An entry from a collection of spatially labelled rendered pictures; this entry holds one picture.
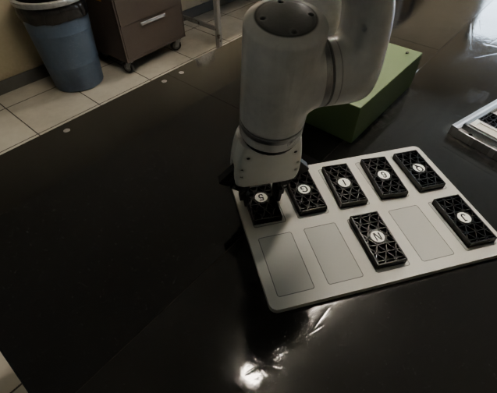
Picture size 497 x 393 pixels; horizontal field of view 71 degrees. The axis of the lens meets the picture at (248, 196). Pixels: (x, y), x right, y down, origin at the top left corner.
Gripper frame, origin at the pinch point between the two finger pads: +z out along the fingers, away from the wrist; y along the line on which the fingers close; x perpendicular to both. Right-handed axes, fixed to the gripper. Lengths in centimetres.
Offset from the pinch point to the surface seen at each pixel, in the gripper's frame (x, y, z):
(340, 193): 2.0, -14.4, 1.8
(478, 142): -5.1, -47.8, 3.0
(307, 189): 0.4, -8.4, 1.4
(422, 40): -53, -66, 15
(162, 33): -231, 16, 124
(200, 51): -235, -13, 146
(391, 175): 0.0, -25.1, 1.6
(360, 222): 9.2, -14.7, -0.4
